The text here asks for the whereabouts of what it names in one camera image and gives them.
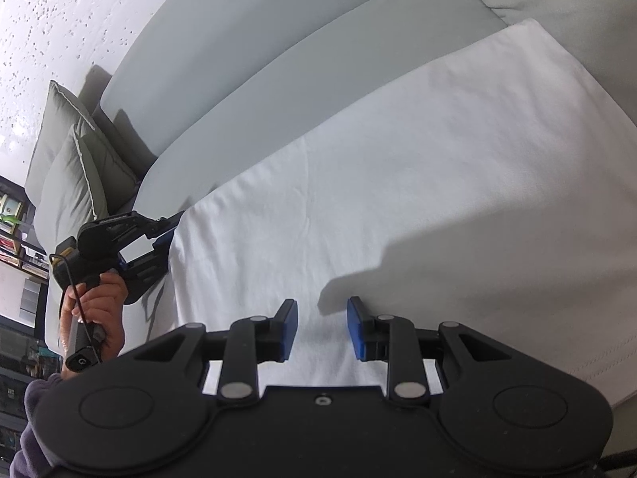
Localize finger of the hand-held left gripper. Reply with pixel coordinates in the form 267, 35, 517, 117
132, 209, 187, 249
117, 239, 172, 306

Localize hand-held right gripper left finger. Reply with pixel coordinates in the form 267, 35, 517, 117
134, 299, 299, 402

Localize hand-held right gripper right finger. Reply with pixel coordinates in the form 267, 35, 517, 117
347, 296, 513, 402

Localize white garment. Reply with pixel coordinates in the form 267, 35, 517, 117
166, 17, 637, 409

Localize person's left forearm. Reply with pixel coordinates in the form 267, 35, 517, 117
10, 339, 125, 478

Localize person's left hand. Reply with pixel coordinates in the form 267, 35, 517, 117
59, 270, 129, 364

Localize small grey cushion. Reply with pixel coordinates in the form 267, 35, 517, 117
37, 119, 141, 245

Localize cluttered shelf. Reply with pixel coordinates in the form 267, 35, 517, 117
0, 174, 51, 459

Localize large grey cushion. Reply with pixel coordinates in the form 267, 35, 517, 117
25, 80, 95, 210

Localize grey sofa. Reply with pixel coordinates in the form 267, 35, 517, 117
27, 0, 637, 459

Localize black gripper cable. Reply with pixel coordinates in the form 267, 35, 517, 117
49, 254, 100, 373

